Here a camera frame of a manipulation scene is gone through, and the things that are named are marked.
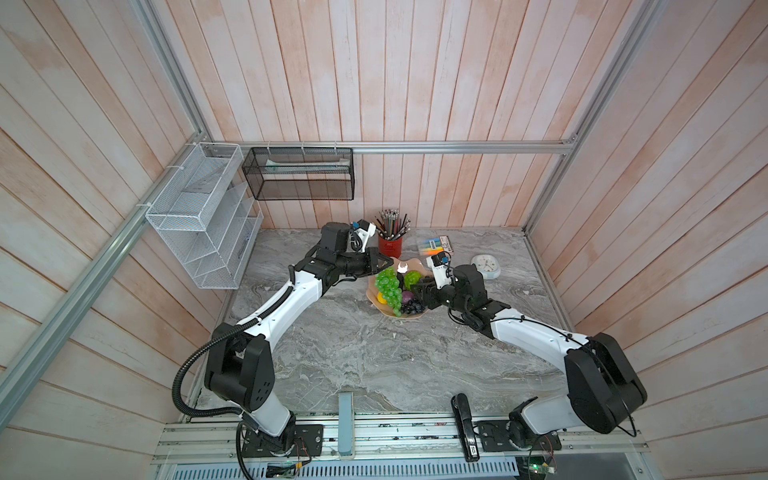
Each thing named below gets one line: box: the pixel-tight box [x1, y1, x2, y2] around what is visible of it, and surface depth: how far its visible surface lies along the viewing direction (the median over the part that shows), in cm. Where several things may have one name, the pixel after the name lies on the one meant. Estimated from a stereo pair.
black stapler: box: [451, 393, 480, 462], surface depth 74 cm
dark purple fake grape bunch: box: [401, 298, 426, 315], surface depth 94 cm
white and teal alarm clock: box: [470, 254, 501, 279], surface depth 109 cm
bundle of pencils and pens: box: [372, 209, 411, 241], surface depth 105 cm
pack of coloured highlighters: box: [418, 235, 454, 256], surface depth 116 cm
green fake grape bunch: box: [374, 266, 403, 317], surface depth 86 cm
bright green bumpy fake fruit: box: [404, 271, 423, 290], surface depth 98 cm
